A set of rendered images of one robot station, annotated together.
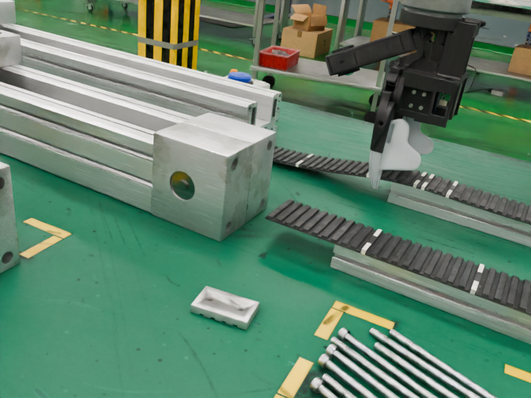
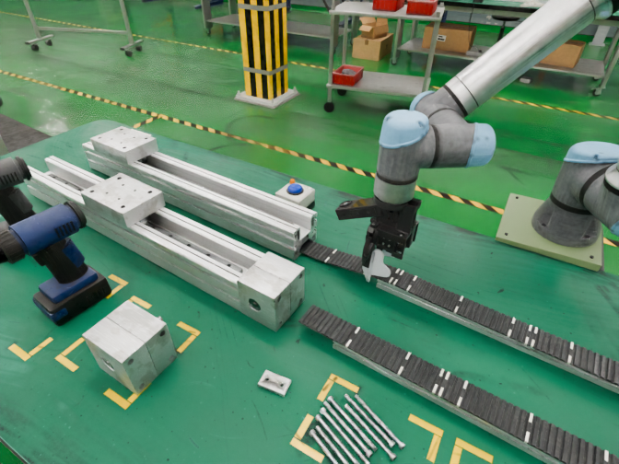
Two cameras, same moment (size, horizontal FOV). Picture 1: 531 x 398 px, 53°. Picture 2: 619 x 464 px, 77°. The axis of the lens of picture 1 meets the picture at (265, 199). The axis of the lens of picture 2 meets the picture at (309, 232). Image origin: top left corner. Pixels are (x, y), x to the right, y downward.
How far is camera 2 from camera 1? 0.35 m
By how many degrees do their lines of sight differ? 13
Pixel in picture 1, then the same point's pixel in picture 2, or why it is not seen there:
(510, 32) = not seen: hidden behind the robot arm
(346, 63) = (346, 215)
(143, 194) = (236, 303)
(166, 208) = (248, 311)
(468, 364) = (391, 414)
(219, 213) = (274, 320)
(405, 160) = (382, 272)
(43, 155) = (182, 273)
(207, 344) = (264, 407)
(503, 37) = not seen: hidden behind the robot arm
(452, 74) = (404, 231)
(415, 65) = (384, 222)
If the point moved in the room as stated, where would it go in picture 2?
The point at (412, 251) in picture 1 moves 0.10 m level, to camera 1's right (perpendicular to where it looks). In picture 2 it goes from (373, 344) to (430, 351)
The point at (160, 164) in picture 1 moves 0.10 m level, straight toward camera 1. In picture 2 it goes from (242, 294) to (239, 336)
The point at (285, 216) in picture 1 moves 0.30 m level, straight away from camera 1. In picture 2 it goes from (309, 320) to (329, 226)
